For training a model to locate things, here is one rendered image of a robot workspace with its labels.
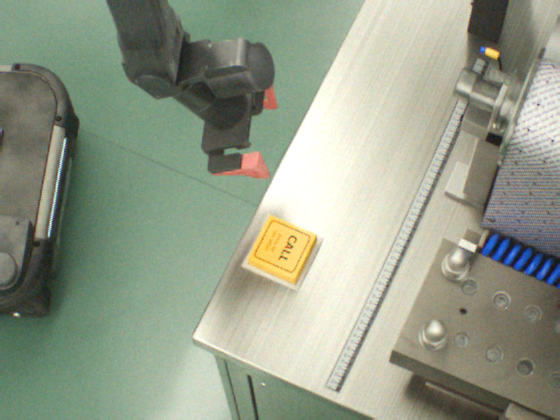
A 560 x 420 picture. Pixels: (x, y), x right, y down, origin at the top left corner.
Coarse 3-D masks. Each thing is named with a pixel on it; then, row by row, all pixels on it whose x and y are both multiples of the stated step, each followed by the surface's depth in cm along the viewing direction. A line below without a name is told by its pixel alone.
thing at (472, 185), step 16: (480, 80) 145; (480, 96) 145; (496, 96) 144; (480, 112) 149; (496, 112) 143; (464, 128) 151; (480, 128) 149; (480, 144) 154; (496, 144) 150; (480, 160) 158; (496, 160) 156; (464, 176) 170; (480, 176) 162; (448, 192) 170; (464, 192) 169; (480, 192) 167; (480, 208) 169
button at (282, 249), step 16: (272, 224) 167; (288, 224) 167; (272, 240) 166; (288, 240) 166; (304, 240) 166; (256, 256) 165; (272, 256) 165; (288, 256) 165; (304, 256) 165; (272, 272) 166; (288, 272) 164
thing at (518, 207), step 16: (512, 176) 139; (496, 192) 145; (512, 192) 143; (528, 192) 141; (544, 192) 139; (496, 208) 149; (512, 208) 147; (528, 208) 145; (544, 208) 143; (496, 224) 153; (512, 224) 151; (528, 224) 149; (544, 224) 146; (512, 240) 155; (528, 240) 153; (544, 240) 150
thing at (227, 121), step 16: (240, 96) 148; (208, 112) 146; (224, 112) 147; (240, 112) 148; (208, 128) 151; (224, 128) 149; (240, 128) 149; (208, 144) 150; (224, 144) 149; (240, 144) 148
